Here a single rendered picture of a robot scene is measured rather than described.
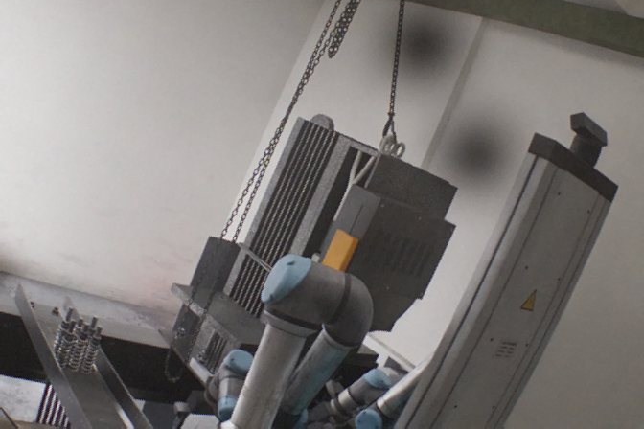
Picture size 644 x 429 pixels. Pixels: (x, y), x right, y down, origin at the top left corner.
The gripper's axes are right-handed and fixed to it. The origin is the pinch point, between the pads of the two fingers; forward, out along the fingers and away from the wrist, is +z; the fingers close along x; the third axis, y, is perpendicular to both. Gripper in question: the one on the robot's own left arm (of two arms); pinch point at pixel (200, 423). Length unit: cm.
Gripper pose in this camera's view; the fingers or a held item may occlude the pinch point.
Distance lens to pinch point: 198.1
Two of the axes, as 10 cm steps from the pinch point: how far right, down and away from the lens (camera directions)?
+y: -3.1, -6.4, 7.0
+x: -8.3, -1.8, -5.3
